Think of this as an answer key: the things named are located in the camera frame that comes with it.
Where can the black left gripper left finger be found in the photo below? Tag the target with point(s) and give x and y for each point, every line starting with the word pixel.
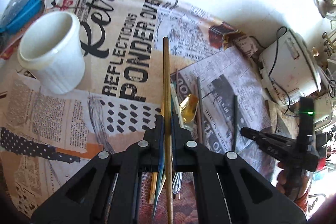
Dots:
pixel 107 188

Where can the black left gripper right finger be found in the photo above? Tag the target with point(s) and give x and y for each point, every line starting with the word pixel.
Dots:
pixel 228 189

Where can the yellow bamboo chopstick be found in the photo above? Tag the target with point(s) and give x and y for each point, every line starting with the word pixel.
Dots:
pixel 153 187

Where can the blue green patterned chopstick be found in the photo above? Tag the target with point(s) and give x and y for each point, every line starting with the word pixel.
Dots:
pixel 161 166

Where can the dark green chopstick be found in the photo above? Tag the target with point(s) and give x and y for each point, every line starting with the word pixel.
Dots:
pixel 235 125

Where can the gold metal spoon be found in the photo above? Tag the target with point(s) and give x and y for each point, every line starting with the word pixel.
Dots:
pixel 188 109

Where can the grey metal chopstick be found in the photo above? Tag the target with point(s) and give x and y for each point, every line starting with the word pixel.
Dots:
pixel 200 122

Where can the brown wooden chopstick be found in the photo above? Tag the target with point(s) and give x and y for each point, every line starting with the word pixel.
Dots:
pixel 167 123

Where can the right hand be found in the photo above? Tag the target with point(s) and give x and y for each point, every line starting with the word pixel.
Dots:
pixel 290 183

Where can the newspaper print table cloth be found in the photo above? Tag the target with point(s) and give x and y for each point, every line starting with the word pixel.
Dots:
pixel 46 137

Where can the white plastic cup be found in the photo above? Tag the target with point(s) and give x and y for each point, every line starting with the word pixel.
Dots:
pixel 51 50

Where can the blue scrub brush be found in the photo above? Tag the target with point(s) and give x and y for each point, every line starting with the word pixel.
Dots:
pixel 27 12

